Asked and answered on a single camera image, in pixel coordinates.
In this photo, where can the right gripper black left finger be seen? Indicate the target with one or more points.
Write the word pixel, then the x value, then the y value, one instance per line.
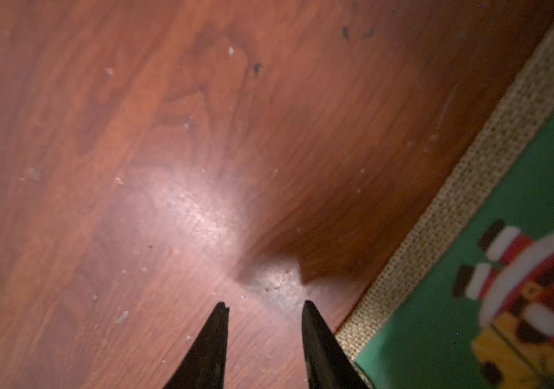
pixel 204 364

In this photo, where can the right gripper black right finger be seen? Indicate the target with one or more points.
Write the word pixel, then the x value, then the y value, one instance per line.
pixel 327 365

